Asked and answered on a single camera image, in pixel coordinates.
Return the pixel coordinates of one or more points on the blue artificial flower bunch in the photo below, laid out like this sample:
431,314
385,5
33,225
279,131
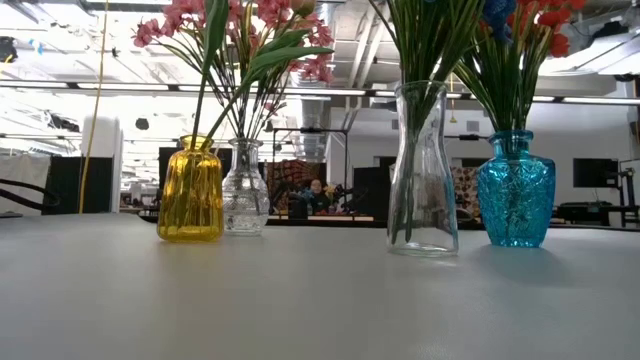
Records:
415,35

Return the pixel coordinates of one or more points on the background flower arrangement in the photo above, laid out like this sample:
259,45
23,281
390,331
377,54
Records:
330,191

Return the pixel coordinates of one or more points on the orange mandala tapestry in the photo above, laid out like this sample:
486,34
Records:
285,172

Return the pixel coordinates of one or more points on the black partition panels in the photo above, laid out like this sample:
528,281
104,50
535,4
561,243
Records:
65,185

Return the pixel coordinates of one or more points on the long ceiling light strip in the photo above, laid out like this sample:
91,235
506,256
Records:
125,86

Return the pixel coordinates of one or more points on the silver air duct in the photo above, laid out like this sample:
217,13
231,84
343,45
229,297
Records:
311,120

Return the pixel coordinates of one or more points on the black ceiling dome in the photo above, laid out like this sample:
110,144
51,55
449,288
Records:
142,124

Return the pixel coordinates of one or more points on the patchwork patterned cloth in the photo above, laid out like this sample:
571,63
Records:
465,185

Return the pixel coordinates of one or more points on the black metal rack frame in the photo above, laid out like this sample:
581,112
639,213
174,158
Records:
310,130

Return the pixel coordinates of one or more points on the blue glass vase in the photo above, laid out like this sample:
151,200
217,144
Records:
515,195

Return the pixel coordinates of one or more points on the black monitor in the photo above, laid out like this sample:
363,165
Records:
595,172

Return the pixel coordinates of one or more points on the white hanging cloth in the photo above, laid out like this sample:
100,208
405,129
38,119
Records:
22,167

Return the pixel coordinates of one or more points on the yellow glass vase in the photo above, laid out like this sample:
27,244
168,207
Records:
190,200

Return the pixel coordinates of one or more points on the person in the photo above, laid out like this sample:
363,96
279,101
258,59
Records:
316,189

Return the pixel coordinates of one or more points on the clear patterned glass vase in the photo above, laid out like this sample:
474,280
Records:
246,200

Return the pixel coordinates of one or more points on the tall clear glass vase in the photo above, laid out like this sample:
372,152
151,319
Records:
422,200

